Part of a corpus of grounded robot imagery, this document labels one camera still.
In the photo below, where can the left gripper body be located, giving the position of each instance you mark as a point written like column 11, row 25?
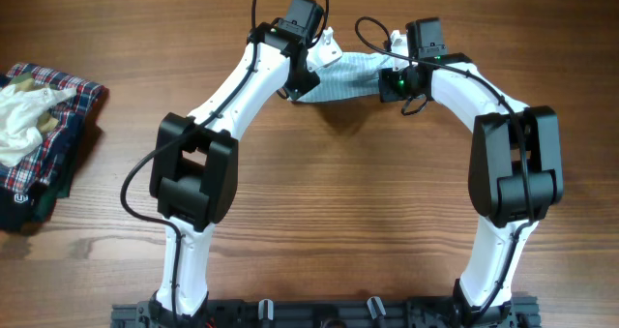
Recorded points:
column 301, row 81

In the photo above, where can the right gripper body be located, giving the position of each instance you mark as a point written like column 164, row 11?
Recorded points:
column 395, row 85

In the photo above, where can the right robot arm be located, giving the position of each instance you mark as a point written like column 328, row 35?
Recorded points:
column 515, row 170

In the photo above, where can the white baby garment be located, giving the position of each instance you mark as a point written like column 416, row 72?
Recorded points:
column 20, row 111

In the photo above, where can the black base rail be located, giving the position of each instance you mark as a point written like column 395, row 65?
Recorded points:
column 522, row 311

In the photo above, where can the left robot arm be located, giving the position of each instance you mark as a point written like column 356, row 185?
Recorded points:
column 195, row 174

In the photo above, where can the dark green folded garment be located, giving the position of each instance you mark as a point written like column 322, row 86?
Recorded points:
column 60, row 187

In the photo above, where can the red blue plaid shirt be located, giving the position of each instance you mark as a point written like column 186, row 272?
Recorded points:
column 43, row 165

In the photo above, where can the navy blue folded garment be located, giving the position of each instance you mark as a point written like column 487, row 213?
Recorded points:
column 17, row 209

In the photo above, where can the light blue striped baby pants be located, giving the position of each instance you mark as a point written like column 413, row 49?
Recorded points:
column 354, row 75

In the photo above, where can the olive green garment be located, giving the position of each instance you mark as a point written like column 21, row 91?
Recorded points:
column 46, row 123

